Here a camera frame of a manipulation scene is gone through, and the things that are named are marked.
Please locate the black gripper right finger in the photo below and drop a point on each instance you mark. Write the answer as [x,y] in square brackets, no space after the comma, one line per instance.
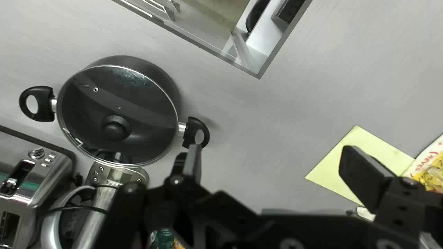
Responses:
[369,177]

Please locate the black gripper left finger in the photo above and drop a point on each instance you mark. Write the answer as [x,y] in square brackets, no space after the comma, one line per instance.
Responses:
[194,160]

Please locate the glass lid with black knob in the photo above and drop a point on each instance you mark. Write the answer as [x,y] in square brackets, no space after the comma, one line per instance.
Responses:
[118,110]

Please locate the pale yellow cleaning cloth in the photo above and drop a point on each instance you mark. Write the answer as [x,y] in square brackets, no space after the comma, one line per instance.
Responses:
[341,170]

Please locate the upturned drinking glasses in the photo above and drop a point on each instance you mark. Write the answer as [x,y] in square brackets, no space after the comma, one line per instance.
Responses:
[431,170]

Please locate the green capped small bottle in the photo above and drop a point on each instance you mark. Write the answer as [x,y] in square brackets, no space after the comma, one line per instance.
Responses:
[161,236]

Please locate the stainless steel kitchen sink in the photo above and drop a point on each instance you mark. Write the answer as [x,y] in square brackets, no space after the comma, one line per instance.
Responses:
[222,27]

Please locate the stainless steel electric kettle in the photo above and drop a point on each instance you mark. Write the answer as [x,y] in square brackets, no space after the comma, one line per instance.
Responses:
[32,184]

